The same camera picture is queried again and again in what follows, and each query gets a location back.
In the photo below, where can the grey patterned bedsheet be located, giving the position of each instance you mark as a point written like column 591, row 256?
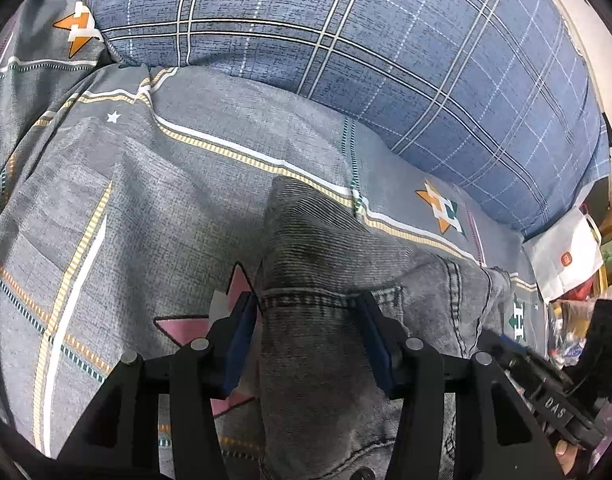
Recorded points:
column 136, row 210

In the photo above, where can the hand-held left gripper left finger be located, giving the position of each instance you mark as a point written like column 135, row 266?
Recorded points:
column 241, row 345

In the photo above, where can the clear plastic bag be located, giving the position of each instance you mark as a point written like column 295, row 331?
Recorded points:
column 565, row 335

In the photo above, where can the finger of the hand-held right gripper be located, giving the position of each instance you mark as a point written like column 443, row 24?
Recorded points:
column 510, row 352

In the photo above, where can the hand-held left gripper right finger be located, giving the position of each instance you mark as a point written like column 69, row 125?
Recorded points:
column 375, row 355

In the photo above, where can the blue plaid pillow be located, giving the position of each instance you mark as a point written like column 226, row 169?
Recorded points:
column 361, row 60

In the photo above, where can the grey denim pants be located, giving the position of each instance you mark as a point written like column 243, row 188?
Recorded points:
column 311, row 260

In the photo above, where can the person's right hand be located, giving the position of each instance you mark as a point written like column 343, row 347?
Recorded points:
column 568, row 455

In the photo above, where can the red plastic bag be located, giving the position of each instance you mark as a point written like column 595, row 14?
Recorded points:
column 580, row 291

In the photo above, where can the white paper bag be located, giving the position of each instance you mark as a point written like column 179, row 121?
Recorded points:
column 565, row 255

